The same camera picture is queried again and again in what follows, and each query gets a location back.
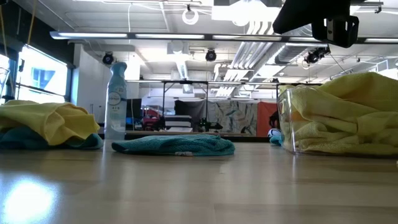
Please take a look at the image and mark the orange red cloth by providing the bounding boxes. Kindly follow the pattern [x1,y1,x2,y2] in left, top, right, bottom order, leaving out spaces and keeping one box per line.
[256,101,279,138]

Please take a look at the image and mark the dark grey cloth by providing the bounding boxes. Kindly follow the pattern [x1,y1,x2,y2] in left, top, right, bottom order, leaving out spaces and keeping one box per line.
[174,99,215,131]

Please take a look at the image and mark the white stacked boxes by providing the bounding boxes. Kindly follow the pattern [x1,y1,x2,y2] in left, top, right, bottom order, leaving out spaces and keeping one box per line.
[164,114,193,133]

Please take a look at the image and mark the white cable coil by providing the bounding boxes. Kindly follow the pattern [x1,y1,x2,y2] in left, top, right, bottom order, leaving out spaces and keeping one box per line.
[182,8,200,26]

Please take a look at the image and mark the red background item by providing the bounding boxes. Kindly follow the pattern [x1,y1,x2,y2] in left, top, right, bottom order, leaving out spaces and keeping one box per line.
[141,108,163,131]

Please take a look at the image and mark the overhead light bar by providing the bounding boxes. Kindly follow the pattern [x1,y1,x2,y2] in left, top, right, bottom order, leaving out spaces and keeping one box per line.
[49,30,398,44]

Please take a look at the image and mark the leaf patterned curtain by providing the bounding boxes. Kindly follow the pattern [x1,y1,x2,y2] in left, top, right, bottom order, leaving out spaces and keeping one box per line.
[214,101,259,136]

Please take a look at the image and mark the black background device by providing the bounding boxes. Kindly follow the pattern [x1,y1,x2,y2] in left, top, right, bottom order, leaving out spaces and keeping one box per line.
[197,118,224,133]

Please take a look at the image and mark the yellow cable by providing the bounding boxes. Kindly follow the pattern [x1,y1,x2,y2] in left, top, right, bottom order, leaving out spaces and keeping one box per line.
[26,0,37,46]

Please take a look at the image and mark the white air freshener spray bottle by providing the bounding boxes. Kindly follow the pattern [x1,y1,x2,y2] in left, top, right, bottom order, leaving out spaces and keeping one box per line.
[104,61,128,141]

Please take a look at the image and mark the bright window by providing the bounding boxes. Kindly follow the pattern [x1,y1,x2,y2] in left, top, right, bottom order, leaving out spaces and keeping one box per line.
[15,45,72,105]

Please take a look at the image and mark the black metal table frame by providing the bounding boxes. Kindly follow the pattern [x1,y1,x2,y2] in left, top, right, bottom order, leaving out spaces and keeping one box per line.
[98,130,271,143]

